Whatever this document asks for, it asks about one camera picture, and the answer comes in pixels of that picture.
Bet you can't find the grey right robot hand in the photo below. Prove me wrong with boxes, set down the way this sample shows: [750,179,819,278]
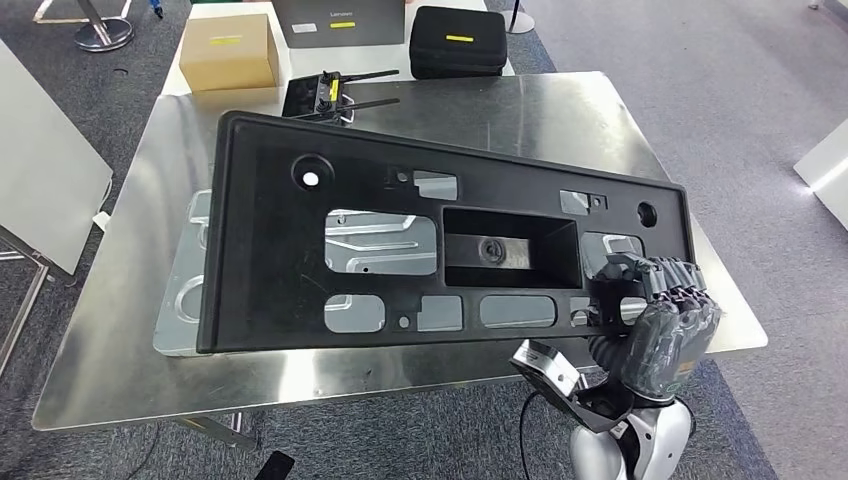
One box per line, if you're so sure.
[591,252,723,403]

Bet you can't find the black plastic panel part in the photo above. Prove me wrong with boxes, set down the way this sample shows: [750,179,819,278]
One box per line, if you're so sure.
[196,110,696,356]

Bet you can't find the steel workbench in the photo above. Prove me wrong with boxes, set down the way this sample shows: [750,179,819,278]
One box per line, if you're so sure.
[31,71,770,452]

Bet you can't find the white cabinet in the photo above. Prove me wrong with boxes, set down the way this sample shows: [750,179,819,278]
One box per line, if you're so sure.
[792,119,848,233]

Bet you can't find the chrome stanchion base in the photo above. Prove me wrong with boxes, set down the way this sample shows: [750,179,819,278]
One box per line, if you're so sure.
[501,0,537,34]
[72,0,135,53]

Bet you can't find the black zip case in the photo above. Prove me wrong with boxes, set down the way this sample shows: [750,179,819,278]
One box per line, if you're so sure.
[408,5,509,81]

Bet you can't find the black robot foot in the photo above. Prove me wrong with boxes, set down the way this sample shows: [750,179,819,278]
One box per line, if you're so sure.
[253,450,297,480]

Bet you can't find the white table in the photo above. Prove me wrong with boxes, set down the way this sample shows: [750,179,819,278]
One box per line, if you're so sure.
[160,0,517,97]

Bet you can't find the black remote controller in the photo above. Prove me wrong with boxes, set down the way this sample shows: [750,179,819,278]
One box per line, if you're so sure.
[281,68,402,126]

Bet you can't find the grey laptop box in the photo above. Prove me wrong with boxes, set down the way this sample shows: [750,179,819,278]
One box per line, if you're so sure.
[271,0,407,50]

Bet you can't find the stamped metal plate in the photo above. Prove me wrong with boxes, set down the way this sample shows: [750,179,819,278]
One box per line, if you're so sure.
[153,188,647,359]

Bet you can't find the cardboard box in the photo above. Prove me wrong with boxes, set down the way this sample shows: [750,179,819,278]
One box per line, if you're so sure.
[178,13,282,93]

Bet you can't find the steel side table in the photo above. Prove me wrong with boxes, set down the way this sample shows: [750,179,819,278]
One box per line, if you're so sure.
[0,225,51,379]

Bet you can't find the white board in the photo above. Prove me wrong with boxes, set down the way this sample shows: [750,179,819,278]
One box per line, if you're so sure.
[0,39,114,276]

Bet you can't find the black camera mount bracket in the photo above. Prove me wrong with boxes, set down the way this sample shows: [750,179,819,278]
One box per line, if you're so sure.
[529,370,637,435]

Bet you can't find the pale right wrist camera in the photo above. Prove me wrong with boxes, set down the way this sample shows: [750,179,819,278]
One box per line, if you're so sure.
[510,339,588,399]

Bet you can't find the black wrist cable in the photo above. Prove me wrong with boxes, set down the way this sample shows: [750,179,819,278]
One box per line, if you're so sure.
[518,390,541,480]

